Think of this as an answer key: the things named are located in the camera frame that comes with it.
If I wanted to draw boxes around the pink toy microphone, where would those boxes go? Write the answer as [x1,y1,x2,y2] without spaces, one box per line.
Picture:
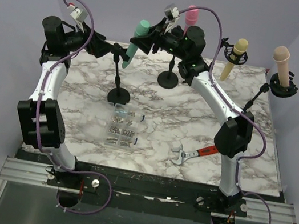
[184,9,199,32]

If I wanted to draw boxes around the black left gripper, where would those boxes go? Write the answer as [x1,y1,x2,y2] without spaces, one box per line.
[59,17,118,60]

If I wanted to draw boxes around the mint green toy microphone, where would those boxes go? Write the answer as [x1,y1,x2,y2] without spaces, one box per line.
[121,17,152,72]

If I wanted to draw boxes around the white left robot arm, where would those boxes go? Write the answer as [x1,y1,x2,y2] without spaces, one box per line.
[17,16,114,188]

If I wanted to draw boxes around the black shock-mount stand, right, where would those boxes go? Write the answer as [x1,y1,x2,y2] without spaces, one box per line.
[243,71,298,112]

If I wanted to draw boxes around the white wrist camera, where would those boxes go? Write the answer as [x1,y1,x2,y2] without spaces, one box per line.
[68,4,88,28]
[164,3,180,22]

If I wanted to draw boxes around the beige toy microphone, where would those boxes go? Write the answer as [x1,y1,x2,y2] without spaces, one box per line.
[273,46,290,87]

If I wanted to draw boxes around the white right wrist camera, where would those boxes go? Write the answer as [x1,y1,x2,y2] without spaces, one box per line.
[164,3,180,22]

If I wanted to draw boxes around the red-handled adjustable wrench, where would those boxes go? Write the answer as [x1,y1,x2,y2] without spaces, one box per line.
[171,145,219,166]

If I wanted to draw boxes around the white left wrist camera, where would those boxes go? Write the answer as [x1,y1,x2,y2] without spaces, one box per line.
[68,4,88,28]

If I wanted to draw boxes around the clear plastic screw box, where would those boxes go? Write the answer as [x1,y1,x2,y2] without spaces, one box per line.
[103,104,145,150]

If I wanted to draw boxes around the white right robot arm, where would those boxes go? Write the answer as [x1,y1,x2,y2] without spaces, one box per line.
[130,20,254,213]

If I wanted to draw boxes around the aluminium mounting rail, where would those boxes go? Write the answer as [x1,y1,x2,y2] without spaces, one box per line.
[0,158,297,224]

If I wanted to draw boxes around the yellow toy microphone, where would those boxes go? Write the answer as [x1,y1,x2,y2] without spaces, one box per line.
[220,38,249,81]

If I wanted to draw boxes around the black round-base stand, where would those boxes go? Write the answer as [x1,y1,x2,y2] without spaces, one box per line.
[107,42,131,105]
[157,57,178,89]

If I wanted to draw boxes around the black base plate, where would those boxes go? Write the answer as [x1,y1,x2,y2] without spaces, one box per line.
[9,149,288,224]

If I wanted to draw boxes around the black tripod shock-mount stand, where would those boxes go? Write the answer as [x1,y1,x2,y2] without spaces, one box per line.
[220,38,248,65]

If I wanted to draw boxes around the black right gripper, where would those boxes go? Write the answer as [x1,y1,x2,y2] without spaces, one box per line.
[128,12,193,62]

